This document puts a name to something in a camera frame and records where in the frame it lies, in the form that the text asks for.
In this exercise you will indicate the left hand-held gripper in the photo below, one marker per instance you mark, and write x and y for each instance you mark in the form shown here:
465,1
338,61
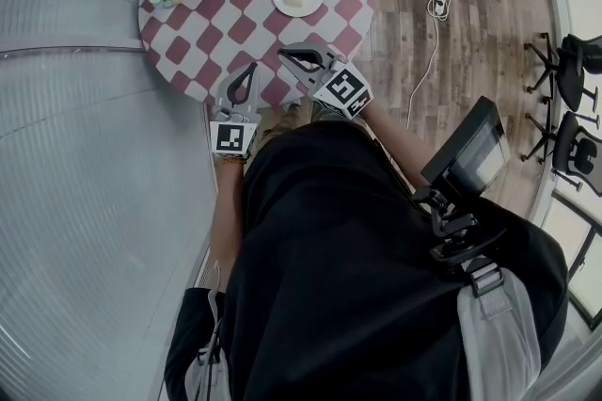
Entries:
232,138

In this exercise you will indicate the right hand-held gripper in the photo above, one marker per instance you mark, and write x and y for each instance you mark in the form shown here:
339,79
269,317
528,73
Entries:
345,91

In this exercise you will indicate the person's right forearm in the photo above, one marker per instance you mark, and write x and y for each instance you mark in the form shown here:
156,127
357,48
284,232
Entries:
400,145

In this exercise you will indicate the person's left forearm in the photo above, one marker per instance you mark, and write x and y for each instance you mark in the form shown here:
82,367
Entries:
228,220

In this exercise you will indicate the person's olive trousers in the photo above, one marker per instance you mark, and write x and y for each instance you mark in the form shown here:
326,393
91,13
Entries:
291,119

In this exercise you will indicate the black chest monitor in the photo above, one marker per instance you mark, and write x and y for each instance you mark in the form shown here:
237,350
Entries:
465,152

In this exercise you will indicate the person's black shirt torso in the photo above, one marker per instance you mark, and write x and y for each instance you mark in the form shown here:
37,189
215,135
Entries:
343,262

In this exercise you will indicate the black office chair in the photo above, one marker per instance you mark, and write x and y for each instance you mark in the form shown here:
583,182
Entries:
574,149
571,69

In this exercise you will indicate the black monitor mount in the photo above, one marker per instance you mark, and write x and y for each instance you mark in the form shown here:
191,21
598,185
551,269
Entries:
451,229

